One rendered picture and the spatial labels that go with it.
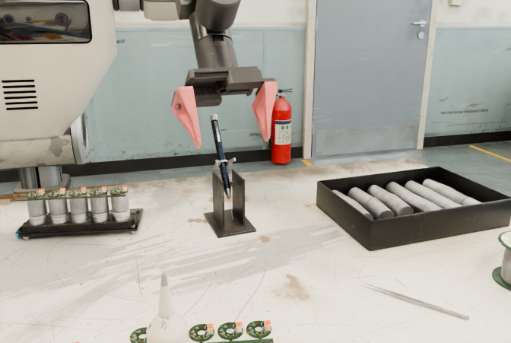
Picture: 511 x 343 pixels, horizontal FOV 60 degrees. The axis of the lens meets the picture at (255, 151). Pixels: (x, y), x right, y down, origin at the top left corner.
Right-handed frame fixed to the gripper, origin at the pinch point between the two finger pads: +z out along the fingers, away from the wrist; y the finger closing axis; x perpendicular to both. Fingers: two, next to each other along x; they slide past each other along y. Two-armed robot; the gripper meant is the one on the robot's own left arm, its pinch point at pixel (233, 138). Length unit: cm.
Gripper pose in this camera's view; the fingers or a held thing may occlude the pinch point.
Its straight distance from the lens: 60.8
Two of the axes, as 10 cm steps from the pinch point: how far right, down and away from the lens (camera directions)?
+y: 9.4, -1.0, 3.3
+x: -2.8, 3.6, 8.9
